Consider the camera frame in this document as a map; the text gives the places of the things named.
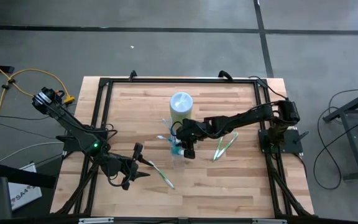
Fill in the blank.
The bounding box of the black beam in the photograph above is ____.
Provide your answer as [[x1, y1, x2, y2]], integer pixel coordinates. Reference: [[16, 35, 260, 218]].
[[0, 163, 57, 190]]

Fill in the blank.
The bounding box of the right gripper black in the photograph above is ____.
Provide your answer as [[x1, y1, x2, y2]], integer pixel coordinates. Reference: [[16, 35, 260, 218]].
[[176, 118, 210, 160]]

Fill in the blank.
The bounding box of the black desk stand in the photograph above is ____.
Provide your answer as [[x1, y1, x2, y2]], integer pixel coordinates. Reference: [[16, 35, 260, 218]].
[[323, 85, 358, 182]]

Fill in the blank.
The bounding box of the white printed cardboard box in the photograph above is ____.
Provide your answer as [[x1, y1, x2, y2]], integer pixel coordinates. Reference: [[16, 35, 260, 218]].
[[7, 161, 43, 212]]

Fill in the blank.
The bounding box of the yellow extension cable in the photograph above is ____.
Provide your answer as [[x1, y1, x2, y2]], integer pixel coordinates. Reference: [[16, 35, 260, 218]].
[[0, 54, 76, 129]]

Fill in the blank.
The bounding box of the black aluminium table frame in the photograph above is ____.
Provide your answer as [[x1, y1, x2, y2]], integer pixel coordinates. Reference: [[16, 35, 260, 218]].
[[54, 77, 314, 218]]

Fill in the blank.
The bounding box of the green disinfecting wipes canister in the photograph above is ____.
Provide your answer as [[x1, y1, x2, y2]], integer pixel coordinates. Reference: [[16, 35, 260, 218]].
[[169, 91, 194, 125]]

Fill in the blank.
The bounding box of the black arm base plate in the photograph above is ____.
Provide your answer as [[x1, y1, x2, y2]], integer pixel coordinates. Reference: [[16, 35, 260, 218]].
[[56, 124, 108, 153], [258, 129, 304, 155]]

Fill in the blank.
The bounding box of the clear plastic holder cup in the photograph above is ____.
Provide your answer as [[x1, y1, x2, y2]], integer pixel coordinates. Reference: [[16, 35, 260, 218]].
[[170, 136, 188, 169]]

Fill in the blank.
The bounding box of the black rig bottom rail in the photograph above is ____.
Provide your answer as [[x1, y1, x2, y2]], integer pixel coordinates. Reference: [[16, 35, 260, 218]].
[[0, 213, 358, 224]]

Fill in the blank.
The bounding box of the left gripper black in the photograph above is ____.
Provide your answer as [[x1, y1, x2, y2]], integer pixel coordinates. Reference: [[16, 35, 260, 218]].
[[113, 142, 154, 191]]

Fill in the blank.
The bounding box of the silver bracket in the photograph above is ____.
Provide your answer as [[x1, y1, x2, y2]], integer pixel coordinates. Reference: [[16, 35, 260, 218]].
[[251, 218, 288, 224], [78, 217, 115, 224]]

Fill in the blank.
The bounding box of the grey floor cable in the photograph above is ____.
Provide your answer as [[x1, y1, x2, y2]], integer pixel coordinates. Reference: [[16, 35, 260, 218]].
[[0, 141, 65, 165]]

